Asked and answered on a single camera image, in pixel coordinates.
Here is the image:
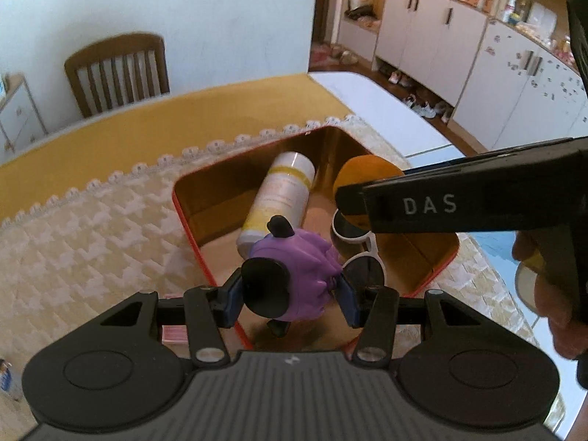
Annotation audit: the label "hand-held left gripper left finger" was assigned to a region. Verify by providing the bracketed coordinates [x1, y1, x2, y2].
[98, 269, 245, 368]

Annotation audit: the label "white sunglasses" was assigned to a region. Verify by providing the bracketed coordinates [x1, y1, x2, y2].
[331, 209, 387, 297]

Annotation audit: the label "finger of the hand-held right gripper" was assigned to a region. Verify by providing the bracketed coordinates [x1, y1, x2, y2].
[334, 179, 375, 231]

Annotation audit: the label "patterned red rug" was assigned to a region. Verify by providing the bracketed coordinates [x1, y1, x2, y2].
[310, 43, 343, 71]

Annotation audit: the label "orange fruit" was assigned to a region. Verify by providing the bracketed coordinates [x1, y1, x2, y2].
[333, 156, 405, 230]

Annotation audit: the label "white sneakers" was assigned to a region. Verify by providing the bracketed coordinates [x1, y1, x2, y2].
[404, 94, 453, 123]

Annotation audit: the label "wooden chair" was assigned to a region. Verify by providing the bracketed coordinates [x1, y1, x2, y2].
[64, 32, 171, 118]

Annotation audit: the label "brown wooden door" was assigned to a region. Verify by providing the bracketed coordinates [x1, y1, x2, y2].
[317, 0, 332, 43]

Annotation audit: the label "blue map table mat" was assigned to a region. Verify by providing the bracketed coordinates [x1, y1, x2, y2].
[469, 232, 552, 346]

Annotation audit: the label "red tin box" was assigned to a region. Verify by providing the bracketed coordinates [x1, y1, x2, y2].
[171, 124, 460, 350]

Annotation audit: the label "purple plush toy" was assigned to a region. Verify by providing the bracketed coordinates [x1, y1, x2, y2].
[241, 215, 343, 338]

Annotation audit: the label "white cabinet with stickers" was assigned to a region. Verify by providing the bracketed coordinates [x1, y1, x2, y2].
[452, 18, 588, 153]

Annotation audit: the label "person's right hand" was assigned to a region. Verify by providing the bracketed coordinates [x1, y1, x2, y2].
[511, 232, 588, 391]

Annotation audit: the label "yellow table runner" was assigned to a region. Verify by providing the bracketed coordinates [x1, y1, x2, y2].
[0, 73, 355, 168]

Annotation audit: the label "white yellow bottle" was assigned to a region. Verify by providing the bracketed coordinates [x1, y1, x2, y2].
[236, 151, 316, 258]

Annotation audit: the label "small white drawer cabinet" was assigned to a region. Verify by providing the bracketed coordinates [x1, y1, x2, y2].
[0, 73, 49, 162]

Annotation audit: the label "cream lace tablecloth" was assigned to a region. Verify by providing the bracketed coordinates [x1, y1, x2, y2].
[0, 115, 567, 423]

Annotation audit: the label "white cabinet with black handles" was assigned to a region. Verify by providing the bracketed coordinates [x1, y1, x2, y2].
[374, 0, 490, 122]

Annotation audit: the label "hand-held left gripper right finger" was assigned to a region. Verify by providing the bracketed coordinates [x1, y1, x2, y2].
[337, 272, 488, 369]

